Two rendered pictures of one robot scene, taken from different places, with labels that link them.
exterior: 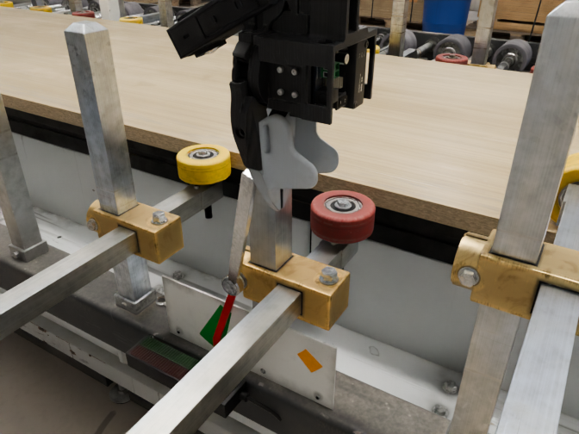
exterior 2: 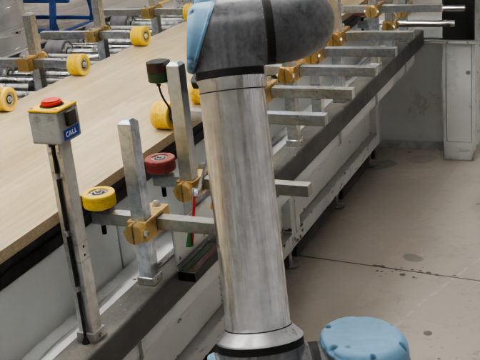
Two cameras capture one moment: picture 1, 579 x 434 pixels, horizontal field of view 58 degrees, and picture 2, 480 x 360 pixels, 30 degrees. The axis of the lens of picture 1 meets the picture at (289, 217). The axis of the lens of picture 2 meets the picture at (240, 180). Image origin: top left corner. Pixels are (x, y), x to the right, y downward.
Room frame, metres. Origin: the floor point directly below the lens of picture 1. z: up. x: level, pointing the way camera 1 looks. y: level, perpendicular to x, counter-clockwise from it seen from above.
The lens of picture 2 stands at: (0.58, 2.17, 1.67)
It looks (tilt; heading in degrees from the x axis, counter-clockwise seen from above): 21 degrees down; 264
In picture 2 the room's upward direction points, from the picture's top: 6 degrees counter-clockwise
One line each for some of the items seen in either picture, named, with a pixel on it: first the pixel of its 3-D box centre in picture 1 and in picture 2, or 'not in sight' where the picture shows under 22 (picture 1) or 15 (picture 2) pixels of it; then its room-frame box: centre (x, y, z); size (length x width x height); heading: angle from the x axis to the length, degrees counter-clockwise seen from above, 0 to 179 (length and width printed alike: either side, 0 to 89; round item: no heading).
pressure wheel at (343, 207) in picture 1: (340, 239); (161, 176); (0.56, -0.07, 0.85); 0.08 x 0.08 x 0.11
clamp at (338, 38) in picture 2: not in sight; (338, 36); (-0.16, -1.07, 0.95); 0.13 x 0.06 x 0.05; 59
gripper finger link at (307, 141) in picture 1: (305, 157); not in sight; (0.40, -0.01, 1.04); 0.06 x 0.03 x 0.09; 59
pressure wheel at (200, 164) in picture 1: (206, 184); (101, 211); (0.72, 0.13, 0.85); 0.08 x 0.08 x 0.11
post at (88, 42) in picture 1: (119, 205); (141, 216); (0.63, 0.23, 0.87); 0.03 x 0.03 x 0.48; 59
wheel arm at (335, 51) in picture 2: not in sight; (326, 51); (-0.07, -0.85, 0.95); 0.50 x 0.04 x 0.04; 149
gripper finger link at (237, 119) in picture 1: (257, 112); not in sight; (0.38, 0.02, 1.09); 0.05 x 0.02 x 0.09; 149
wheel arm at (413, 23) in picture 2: not in sight; (405, 23); (-0.61, -1.69, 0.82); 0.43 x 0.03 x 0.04; 149
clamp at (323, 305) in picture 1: (289, 281); (193, 183); (0.49, 0.00, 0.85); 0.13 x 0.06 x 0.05; 59
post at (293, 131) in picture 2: not in sight; (290, 83); (0.11, -0.62, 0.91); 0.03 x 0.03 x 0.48; 59
